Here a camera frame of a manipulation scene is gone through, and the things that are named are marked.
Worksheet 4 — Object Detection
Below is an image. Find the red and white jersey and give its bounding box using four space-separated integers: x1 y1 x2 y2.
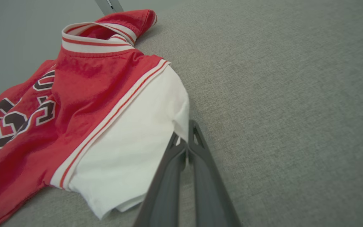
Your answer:
0 9 190 227

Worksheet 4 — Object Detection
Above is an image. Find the grey fabric sofa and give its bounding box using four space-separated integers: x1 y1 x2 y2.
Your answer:
0 0 363 227

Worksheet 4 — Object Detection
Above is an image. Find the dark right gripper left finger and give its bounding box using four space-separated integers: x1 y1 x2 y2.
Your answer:
133 132 189 227

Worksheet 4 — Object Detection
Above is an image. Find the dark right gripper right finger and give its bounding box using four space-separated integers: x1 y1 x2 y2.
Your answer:
188 119 242 227

